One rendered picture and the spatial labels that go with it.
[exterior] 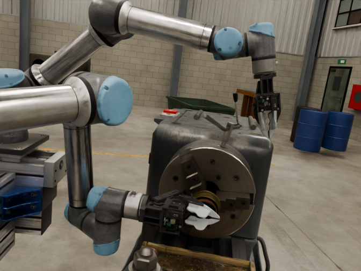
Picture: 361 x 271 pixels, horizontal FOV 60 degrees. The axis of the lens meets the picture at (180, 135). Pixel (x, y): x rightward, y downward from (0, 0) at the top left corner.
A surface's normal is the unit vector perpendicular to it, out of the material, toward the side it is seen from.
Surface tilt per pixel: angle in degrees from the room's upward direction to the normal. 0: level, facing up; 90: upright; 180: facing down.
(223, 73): 90
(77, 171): 95
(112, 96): 89
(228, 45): 90
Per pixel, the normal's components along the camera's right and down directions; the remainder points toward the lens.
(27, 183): 0.02, 0.22
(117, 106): 0.83, 0.20
